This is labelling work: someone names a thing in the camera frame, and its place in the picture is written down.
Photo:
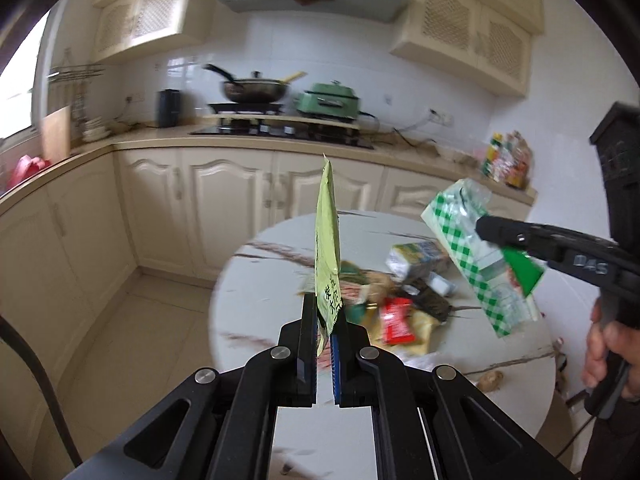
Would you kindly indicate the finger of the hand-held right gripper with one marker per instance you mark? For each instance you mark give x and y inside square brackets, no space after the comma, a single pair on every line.
[505,232]

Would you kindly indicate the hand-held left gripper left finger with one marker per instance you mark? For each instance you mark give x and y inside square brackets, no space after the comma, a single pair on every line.
[311,345]

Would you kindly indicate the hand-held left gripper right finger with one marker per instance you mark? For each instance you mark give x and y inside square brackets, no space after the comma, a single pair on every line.
[336,365]

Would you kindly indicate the green checkered plastic package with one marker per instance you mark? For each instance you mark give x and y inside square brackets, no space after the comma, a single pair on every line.
[465,240]

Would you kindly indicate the yellow-green snack packet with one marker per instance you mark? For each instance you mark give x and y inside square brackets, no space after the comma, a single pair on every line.
[327,240]

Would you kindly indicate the person's right hand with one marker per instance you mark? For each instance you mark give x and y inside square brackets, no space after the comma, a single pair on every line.
[607,345]

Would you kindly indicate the round white marble table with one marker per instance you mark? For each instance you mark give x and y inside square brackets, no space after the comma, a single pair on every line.
[260,300]

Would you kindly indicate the colourful seasoning packets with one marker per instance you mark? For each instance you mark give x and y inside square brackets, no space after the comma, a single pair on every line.
[507,160]

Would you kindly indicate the red snack packet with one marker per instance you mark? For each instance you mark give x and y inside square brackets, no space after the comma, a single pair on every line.
[397,322]

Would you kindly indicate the small white container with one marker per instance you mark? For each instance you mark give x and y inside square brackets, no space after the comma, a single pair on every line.
[441,284]

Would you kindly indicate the tan crumpled packet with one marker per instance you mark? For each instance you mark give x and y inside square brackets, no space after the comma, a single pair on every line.
[384,287]

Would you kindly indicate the white and green snack packet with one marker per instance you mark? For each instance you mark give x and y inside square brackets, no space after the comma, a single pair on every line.
[415,257]

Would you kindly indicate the ginger piece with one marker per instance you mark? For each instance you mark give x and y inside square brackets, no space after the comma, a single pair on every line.
[490,381]

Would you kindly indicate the cream base cabinets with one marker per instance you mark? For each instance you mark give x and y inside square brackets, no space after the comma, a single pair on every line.
[150,210]

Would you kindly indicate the black gas stove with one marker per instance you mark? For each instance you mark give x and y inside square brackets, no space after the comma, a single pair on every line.
[280,132]

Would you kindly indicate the green electric cooker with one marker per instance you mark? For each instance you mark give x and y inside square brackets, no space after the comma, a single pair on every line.
[325,102]

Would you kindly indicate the black wok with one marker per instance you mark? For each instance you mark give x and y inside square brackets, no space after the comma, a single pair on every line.
[255,91]

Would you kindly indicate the beige kitchen countertop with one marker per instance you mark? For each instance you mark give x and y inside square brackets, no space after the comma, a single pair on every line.
[150,137]

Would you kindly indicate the black kettle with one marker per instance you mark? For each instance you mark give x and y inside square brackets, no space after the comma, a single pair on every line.
[169,108]

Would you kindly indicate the white dishes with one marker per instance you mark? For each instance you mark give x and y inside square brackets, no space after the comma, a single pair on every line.
[96,131]

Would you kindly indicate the wooden cutting board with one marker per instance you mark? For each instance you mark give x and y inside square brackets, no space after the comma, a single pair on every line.
[56,132]

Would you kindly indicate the kitchen window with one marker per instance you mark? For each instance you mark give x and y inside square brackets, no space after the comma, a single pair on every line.
[20,85]

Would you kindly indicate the cream lattice wall cabinet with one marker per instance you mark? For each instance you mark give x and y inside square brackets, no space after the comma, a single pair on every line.
[465,30]
[150,15]

